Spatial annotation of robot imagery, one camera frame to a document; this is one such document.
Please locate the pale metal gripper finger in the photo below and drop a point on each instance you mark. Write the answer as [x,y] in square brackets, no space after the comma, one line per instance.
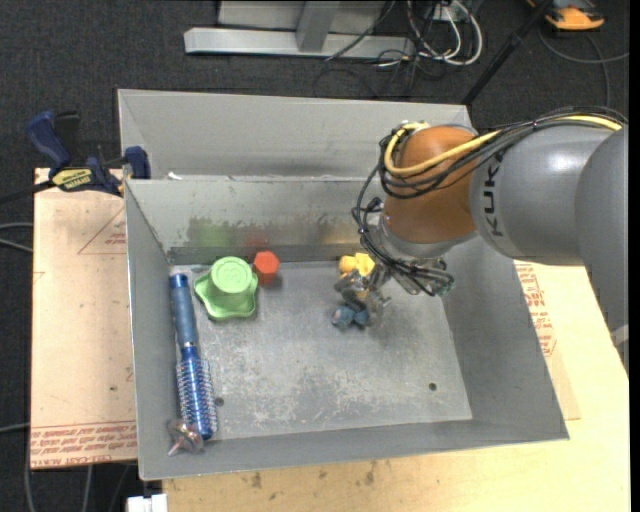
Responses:
[342,292]
[376,305]

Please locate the brown cardboard board, red print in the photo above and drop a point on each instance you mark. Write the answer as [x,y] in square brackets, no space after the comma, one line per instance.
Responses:
[80,320]

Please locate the red hexagonal block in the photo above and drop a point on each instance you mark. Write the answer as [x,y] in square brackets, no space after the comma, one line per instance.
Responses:
[266,266]

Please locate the small blue toy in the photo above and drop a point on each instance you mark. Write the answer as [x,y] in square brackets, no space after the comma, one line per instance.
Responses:
[345,318]

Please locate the clear pink spinning top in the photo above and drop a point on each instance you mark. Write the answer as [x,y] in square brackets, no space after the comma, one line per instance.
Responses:
[184,436]

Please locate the yellow toy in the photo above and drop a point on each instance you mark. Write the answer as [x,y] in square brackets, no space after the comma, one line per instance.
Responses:
[356,262]

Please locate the blue round hair brush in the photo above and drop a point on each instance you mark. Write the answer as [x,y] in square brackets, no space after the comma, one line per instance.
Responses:
[189,350]

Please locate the green plastic cup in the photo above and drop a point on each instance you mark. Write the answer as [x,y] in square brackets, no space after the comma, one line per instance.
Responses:
[229,287]

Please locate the grey metal bin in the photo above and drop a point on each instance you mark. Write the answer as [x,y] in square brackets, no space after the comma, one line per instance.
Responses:
[320,360]

